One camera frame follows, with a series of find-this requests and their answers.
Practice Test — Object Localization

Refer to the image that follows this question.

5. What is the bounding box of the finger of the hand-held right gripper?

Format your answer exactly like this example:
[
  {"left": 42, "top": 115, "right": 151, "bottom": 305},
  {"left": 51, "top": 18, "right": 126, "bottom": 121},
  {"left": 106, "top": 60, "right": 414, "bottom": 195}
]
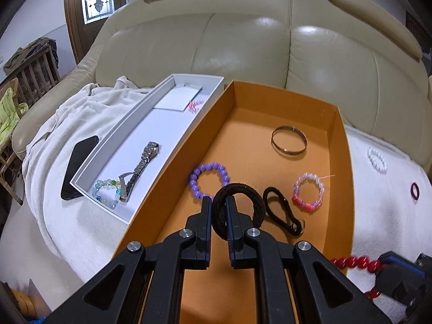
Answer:
[
  {"left": 373, "top": 266, "right": 421, "bottom": 302},
  {"left": 381, "top": 251, "right": 419, "bottom": 271}
]

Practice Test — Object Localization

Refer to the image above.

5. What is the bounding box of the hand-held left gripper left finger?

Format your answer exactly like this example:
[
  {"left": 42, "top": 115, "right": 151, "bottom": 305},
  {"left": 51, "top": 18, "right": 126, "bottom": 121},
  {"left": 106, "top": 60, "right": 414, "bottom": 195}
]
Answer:
[{"left": 42, "top": 196, "right": 214, "bottom": 324}]

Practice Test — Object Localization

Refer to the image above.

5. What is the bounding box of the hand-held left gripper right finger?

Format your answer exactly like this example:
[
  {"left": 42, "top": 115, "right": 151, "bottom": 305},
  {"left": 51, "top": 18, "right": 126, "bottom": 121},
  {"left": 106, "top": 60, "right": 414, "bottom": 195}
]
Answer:
[{"left": 225, "top": 196, "right": 394, "bottom": 324}]

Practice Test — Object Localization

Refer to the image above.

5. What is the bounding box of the thick black hair tie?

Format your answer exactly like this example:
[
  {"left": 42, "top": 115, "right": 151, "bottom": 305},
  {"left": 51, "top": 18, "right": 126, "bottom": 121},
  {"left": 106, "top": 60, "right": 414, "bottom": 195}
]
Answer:
[{"left": 212, "top": 182, "right": 267, "bottom": 242}]

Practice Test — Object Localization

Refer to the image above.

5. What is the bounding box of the purple bead bracelet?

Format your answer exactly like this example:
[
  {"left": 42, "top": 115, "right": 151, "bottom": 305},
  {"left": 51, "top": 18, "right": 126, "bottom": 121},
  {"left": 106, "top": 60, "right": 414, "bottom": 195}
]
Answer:
[{"left": 189, "top": 163, "right": 230, "bottom": 200}]

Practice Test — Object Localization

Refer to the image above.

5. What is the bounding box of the red bead bracelet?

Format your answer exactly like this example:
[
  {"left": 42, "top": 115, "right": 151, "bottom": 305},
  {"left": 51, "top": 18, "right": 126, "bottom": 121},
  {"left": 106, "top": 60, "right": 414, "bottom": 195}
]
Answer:
[{"left": 329, "top": 256, "right": 387, "bottom": 300}]

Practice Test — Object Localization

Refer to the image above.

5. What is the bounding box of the thin black hair tie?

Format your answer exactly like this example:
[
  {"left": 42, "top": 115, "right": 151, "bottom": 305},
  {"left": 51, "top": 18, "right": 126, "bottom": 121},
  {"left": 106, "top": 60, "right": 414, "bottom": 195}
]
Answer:
[{"left": 262, "top": 186, "right": 306, "bottom": 237}]

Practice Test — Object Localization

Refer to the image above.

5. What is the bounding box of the pink clear bead bracelet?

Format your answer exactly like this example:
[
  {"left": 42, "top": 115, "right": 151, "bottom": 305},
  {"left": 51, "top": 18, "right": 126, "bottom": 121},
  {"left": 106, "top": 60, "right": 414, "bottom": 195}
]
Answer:
[{"left": 292, "top": 172, "right": 336, "bottom": 214}]

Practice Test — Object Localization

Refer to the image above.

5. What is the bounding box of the silver metal bangle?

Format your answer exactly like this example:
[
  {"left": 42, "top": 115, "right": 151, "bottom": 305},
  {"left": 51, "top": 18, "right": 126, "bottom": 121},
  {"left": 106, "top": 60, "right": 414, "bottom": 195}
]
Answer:
[{"left": 271, "top": 126, "right": 308, "bottom": 156}]

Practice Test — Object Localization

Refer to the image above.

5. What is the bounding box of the orange cardboard box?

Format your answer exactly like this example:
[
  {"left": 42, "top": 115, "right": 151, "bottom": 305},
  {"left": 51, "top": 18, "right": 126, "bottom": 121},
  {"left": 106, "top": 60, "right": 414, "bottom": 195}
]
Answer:
[{"left": 111, "top": 80, "right": 354, "bottom": 324}]

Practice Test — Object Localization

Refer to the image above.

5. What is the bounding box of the white fleece blanket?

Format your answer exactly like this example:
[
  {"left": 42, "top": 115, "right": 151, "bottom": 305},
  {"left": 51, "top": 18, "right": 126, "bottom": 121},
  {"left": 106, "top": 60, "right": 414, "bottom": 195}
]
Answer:
[{"left": 0, "top": 125, "right": 432, "bottom": 324}]

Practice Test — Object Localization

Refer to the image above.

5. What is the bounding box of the silver metal wristwatch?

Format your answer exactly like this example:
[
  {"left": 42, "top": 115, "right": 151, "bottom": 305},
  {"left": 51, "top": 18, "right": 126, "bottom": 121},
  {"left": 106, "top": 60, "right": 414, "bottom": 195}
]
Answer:
[{"left": 118, "top": 141, "right": 160, "bottom": 203}]

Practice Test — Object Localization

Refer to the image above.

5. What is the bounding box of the white shallow box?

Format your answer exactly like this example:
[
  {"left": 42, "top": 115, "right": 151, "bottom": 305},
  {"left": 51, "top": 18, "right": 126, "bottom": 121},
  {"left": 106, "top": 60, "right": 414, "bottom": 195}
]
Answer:
[{"left": 70, "top": 73, "right": 225, "bottom": 225}]

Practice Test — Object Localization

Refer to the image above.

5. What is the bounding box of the white card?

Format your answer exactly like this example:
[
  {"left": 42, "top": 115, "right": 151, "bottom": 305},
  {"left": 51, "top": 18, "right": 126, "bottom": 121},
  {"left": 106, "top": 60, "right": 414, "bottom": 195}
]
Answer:
[{"left": 153, "top": 85, "right": 203, "bottom": 112}]

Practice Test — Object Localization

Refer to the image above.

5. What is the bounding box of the black smartphone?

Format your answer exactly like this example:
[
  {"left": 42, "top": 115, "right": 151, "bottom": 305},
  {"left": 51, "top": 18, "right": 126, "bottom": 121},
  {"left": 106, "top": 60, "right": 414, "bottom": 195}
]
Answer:
[{"left": 61, "top": 135, "right": 99, "bottom": 200}]

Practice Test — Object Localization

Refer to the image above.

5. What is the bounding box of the beige leather sofa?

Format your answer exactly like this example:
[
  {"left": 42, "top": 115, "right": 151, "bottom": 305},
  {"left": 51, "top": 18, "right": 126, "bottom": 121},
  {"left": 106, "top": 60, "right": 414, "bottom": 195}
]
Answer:
[{"left": 12, "top": 0, "right": 432, "bottom": 163}]

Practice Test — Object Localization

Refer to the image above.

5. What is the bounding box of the cream wrinkled blanket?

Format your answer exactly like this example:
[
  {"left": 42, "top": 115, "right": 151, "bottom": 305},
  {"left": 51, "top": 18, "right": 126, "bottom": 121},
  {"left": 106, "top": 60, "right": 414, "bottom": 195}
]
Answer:
[{"left": 22, "top": 77, "right": 156, "bottom": 257}]

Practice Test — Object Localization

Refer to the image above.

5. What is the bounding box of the cardboard piece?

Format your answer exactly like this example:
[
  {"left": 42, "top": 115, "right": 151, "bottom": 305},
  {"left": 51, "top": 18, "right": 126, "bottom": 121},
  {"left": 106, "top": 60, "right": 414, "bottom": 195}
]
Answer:
[{"left": 29, "top": 278, "right": 53, "bottom": 313}]

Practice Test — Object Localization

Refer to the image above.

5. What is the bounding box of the yellow object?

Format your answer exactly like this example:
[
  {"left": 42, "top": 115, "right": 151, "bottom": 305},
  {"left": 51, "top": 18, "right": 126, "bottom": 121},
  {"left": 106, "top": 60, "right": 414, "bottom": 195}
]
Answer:
[{"left": 10, "top": 288, "right": 36, "bottom": 318}]

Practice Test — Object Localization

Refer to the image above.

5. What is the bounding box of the wooden slatted chair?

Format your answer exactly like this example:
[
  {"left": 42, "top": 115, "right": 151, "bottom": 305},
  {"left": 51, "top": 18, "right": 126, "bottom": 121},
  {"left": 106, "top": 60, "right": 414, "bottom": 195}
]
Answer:
[{"left": 3, "top": 45, "right": 61, "bottom": 100}]

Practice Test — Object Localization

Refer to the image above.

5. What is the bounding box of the green cloth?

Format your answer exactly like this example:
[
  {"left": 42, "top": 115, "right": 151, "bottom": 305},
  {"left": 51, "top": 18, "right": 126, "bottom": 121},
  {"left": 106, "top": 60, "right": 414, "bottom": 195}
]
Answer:
[{"left": 0, "top": 88, "right": 29, "bottom": 134}]

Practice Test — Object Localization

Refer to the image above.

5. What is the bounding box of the wooden lattice screen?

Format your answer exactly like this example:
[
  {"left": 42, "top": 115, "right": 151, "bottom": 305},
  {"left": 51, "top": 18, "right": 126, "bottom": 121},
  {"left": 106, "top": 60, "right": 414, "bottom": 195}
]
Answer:
[{"left": 405, "top": 10, "right": 432, "bottom": 51}]

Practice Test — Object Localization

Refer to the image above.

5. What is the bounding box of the dark cloth on chair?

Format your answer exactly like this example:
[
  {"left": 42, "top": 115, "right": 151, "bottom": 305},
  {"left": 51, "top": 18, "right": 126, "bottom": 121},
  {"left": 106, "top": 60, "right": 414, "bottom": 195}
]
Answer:
[{"left": 3, "top": 37, "right": 58, "bottom": 71}]

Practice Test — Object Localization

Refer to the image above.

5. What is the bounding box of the wooden stained glass door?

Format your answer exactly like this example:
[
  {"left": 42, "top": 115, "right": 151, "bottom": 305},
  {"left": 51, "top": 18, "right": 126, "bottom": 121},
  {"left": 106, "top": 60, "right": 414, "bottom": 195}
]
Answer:
[{"left": 63, "top": 0, "right": 159, "bottom": 65}]

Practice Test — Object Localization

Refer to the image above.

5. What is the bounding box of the white bead bracelet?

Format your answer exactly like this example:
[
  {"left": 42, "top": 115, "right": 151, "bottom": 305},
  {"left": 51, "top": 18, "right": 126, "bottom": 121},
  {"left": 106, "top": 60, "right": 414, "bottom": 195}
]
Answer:
[{"left": 367, "top": 147, "right": 387, "bottom": 173}]

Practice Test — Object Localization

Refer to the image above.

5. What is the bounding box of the multicolour bead bracelet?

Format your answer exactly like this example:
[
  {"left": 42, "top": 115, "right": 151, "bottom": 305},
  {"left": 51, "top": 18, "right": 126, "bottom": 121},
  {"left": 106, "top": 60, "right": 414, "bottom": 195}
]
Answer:
[{"left": 93, "top": 179, "right": 121, "bottom": 210}]

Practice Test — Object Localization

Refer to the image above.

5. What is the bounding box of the small pink bead bracelet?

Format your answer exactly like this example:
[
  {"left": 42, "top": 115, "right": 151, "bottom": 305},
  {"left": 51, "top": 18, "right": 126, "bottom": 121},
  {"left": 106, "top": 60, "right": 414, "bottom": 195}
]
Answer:
[{"left": 187, "top": 98, "right": 207, "bottom": 113}]

